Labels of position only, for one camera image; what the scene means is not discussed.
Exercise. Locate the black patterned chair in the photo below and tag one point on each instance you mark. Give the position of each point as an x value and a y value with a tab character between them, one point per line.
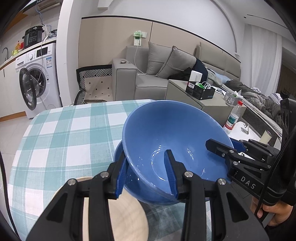
94	84

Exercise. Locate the plastic water bottle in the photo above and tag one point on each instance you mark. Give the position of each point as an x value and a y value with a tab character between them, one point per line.
233	117

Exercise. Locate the wall power strip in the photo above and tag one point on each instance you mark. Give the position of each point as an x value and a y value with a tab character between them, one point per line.
137	38

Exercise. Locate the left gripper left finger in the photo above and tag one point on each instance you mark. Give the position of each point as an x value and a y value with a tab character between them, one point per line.
105	186

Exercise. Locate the grey right cushion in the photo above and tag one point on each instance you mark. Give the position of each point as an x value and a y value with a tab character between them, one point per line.
177	62

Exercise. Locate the white washing machine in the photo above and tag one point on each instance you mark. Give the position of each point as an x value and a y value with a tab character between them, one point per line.
38	80

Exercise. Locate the white marble side table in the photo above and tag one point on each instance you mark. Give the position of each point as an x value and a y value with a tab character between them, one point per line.
241	131

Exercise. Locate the blue bowl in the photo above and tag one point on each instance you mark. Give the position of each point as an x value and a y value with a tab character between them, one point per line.
157	191
182	127

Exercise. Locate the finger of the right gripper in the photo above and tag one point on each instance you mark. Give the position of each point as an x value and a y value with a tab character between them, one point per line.
255	150
232	159

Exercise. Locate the cream plate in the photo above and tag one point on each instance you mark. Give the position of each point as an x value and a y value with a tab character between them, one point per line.
128	220

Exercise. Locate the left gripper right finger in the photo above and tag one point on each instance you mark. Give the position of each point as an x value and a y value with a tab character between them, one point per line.
187	187

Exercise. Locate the grey sofa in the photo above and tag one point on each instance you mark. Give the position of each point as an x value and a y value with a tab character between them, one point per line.
144	72

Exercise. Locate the grey cushion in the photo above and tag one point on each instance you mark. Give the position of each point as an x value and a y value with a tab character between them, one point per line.
177	62
157	56

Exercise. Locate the white kitchen base cabinets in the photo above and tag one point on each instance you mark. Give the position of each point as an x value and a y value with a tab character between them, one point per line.
12	103

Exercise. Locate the person right hand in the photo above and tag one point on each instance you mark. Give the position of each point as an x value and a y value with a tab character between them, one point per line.
281	212

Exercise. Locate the grey side cabinet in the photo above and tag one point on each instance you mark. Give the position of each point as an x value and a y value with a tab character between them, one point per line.
215	107

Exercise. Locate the black box with cables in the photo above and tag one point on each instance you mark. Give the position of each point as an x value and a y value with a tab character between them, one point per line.
200	91

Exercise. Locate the grey left cushion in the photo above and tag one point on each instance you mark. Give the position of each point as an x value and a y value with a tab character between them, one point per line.
157	56

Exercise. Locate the black pressure cooker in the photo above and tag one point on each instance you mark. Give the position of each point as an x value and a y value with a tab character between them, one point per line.
32	36

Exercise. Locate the teal checked tablecloth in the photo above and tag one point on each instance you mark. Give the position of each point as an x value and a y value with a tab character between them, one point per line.
60	144

